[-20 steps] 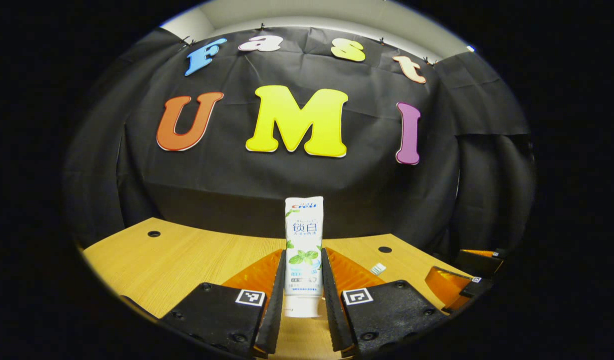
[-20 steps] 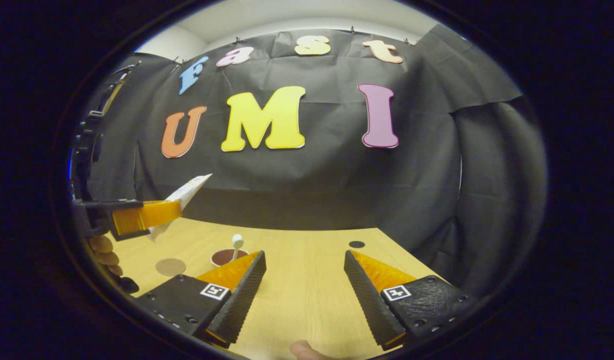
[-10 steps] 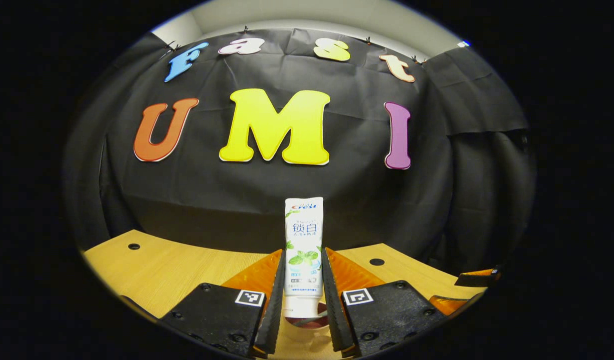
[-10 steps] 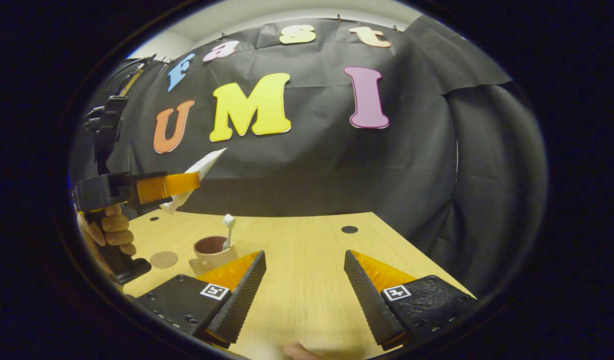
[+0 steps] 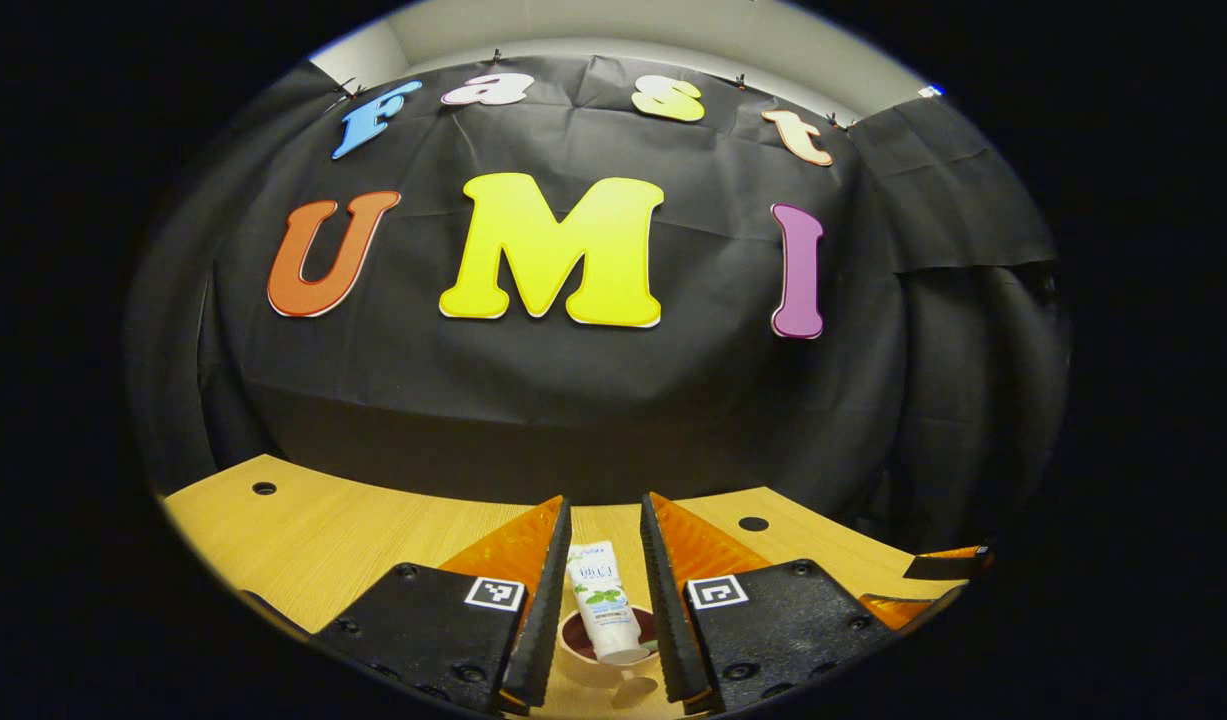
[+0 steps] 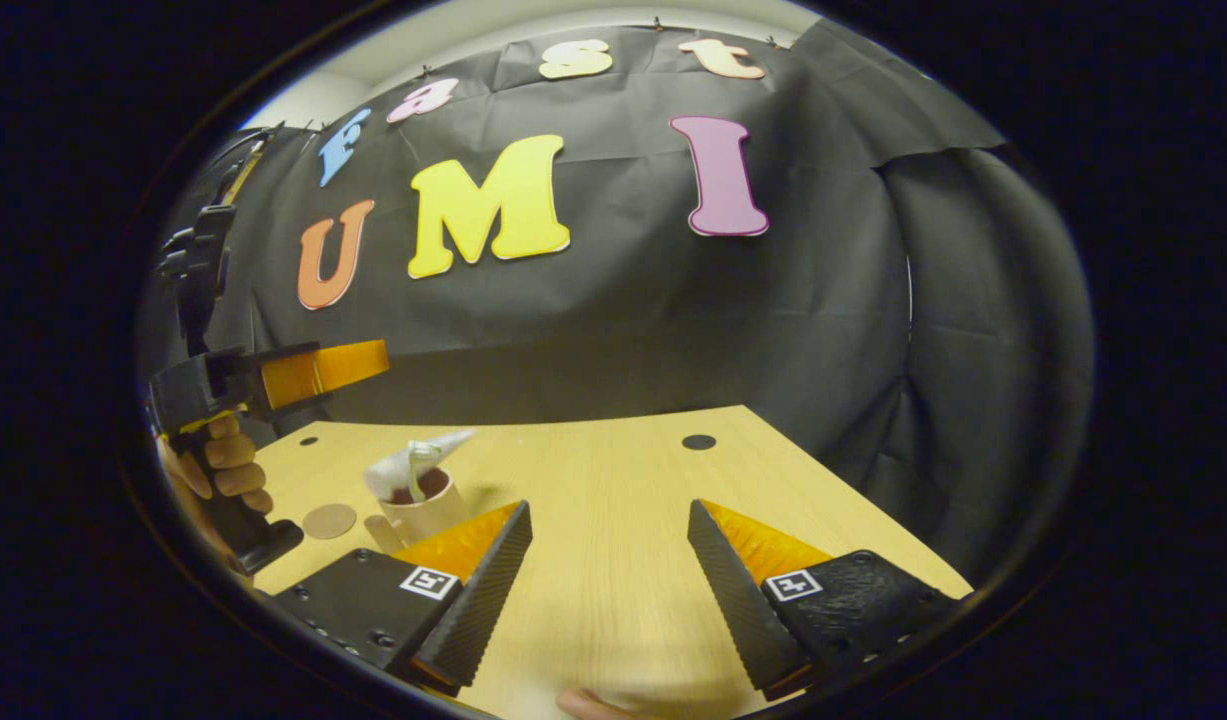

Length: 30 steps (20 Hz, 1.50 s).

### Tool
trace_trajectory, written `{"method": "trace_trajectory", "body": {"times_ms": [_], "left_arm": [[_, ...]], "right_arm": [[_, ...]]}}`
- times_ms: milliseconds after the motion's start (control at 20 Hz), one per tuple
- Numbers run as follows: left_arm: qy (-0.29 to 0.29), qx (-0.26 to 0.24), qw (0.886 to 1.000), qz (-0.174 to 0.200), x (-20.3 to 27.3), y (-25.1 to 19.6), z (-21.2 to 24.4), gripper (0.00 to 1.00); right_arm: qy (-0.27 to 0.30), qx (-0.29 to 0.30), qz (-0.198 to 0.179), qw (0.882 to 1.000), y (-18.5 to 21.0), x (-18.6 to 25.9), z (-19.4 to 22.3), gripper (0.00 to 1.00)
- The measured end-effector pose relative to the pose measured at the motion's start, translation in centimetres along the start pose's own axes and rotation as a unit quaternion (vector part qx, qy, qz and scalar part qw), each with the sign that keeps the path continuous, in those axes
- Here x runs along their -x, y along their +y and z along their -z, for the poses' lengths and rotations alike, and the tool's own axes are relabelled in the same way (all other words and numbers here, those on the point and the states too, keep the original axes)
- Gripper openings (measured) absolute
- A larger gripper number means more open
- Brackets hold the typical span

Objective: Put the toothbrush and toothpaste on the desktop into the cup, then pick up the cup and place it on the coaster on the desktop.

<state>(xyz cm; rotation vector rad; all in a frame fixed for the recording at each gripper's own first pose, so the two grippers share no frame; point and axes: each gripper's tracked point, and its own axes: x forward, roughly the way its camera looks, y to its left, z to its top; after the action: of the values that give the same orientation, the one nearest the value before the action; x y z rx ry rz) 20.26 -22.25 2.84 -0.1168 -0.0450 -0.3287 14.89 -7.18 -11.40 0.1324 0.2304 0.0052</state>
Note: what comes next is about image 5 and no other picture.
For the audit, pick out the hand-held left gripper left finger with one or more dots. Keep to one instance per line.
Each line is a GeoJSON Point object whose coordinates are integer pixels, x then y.
{"type": "Point", "coordinates": [548, 600]}

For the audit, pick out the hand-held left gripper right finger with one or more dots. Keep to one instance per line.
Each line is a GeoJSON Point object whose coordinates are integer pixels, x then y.
{"type": "Point", "coordinates": [663, 600]}

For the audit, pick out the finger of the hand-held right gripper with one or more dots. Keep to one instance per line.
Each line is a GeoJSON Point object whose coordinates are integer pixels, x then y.
{"type": "Point", "coordinates": [903, 608]}
{"type": "Point", "coordinates": [948, 565]}

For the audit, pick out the white toothpaste tube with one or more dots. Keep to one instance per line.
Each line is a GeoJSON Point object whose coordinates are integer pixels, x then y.
{"type": "Point", "coordinates": [603, 600]}

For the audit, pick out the beige cup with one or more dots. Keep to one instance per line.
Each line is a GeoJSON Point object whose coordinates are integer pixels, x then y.
{"type": "Point", "coordinates": [585, 672]}

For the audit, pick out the wooden desktop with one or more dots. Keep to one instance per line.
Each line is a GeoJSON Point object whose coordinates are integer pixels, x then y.
{"type": "Point", "coordinates": [303, 540]}

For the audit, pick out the black backdrop cloth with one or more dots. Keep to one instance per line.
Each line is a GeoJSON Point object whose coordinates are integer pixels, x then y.
{"type": "Point", "coordinates": [573, 400]}

